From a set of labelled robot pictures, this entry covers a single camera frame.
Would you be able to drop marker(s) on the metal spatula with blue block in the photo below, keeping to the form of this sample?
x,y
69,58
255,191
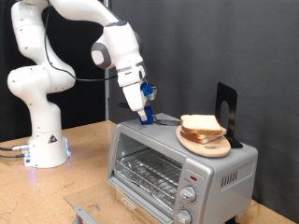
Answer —
x,y
150,117

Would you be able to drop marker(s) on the grey fabric backdrop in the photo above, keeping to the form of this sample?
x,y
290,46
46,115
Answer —
x,y
202,46

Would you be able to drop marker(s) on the black metal bookend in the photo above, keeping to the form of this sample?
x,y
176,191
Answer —
x,y
232,96

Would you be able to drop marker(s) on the silver toaster oven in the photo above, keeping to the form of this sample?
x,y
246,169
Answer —
x,y
218,186

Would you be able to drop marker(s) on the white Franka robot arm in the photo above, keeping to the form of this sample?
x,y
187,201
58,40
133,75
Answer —
x,y
40,130

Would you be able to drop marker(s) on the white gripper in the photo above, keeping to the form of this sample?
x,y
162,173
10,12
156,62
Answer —
x,y
132,93

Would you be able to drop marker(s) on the white wrist camera blue mount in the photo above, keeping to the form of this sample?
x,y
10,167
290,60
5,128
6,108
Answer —
x,y
146,89

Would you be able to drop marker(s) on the round wooden board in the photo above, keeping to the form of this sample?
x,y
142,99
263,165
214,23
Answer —
x,y
202,150

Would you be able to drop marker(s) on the silver oven knob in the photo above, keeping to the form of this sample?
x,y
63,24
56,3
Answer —
x,y
183,217
188,194

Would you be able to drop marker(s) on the black fabric backdrop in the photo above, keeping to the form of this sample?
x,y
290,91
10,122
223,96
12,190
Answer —
x,y
6,124

